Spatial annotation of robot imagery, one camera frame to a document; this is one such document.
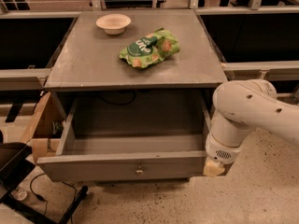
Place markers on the cardboard piece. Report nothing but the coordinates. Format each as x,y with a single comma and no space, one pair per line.
44,147

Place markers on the grey top drawer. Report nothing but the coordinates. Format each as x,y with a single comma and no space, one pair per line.
156,135

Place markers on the black chair frame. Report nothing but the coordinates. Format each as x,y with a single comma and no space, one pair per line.
13,169

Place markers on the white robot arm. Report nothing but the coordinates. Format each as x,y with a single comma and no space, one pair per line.
240,107

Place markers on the grey drawer cabinet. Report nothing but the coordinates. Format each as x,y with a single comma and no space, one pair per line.
89,64

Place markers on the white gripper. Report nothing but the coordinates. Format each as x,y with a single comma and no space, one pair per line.
219,150

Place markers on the green snack bag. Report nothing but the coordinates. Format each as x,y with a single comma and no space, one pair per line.
151,49

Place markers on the white bowl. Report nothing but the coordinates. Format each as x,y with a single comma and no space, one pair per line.
113,24

